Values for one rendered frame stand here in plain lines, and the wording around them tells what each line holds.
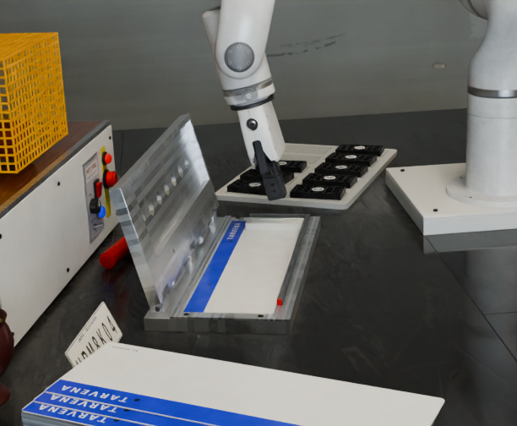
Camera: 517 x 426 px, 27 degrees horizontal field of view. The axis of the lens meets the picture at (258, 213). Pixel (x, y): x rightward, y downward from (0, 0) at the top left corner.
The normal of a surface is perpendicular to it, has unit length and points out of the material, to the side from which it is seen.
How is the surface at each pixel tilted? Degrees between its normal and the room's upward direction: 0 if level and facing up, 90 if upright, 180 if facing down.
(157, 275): 75
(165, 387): 0
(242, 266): 0
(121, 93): 90
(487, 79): 89
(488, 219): 90
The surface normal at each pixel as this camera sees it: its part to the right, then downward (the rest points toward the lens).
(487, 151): -0.54, 0.29
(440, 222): 0.10, 0.31
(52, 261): 0.99, 0.01
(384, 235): -0.04, -0.95
